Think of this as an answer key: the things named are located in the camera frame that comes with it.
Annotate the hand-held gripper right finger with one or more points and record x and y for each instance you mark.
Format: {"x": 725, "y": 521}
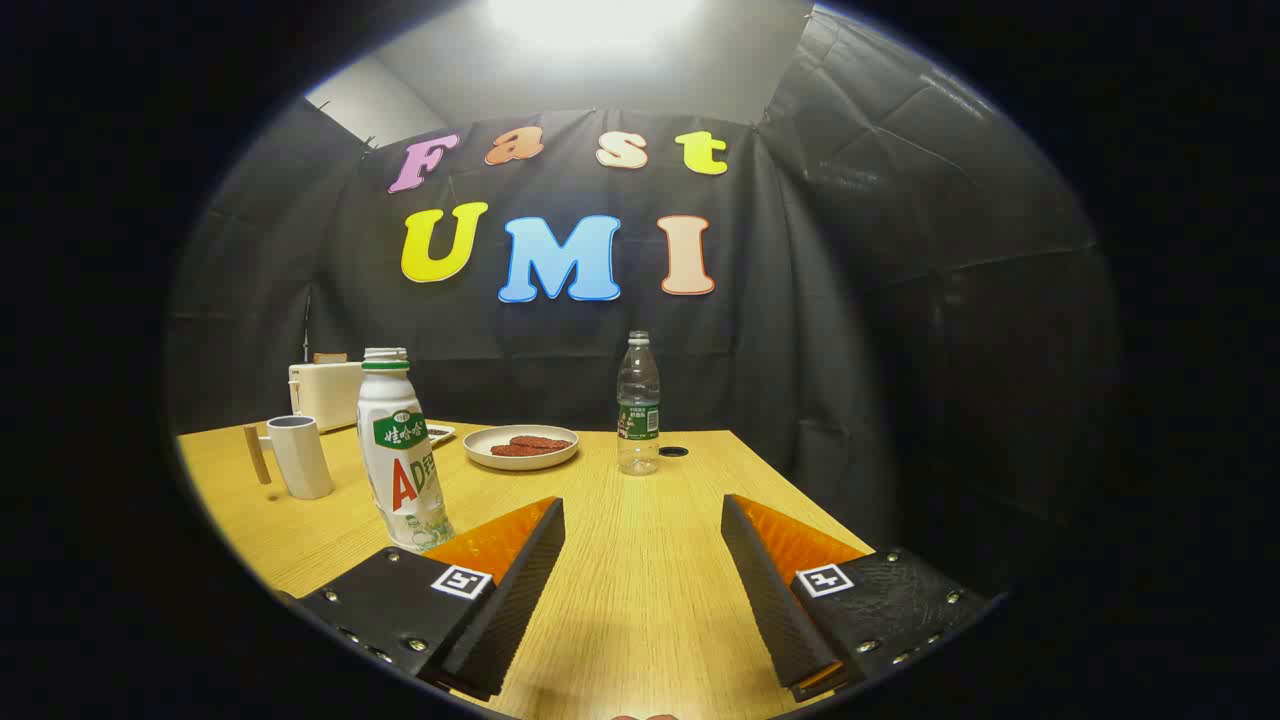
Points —
{"x": 775, "y": 610}

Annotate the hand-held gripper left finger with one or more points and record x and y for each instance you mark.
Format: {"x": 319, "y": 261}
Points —
{"x": 505, "y": 610}

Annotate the white juice bottle green collar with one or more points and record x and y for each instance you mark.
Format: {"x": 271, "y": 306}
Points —
{"x": 400, "y": 470}

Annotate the clear plastic water bottle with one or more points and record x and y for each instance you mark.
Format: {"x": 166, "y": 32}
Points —
{"x": 638, "y": 400}

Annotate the wooden table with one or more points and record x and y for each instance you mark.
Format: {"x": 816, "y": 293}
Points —
{"x": 640, "y": 560}

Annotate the red meat strip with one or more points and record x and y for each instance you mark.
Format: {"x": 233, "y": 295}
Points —
{"x": 512, "y": 451}
{"x": 540, "y": 441}

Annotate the round white plate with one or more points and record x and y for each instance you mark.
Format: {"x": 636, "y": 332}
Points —
{"x": 480, "y": 450}

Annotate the white divided bean tray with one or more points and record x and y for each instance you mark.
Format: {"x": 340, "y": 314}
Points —
{"x": 440, "y": 433}

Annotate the white toaster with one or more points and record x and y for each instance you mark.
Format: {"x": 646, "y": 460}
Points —
{"x": 325, "y": 395}

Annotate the bread slice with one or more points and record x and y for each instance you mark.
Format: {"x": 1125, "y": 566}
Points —
{"x": 329, "y": 357}

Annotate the black backdrop cloth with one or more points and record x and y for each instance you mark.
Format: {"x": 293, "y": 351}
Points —
{"x": 850, "y": 300}

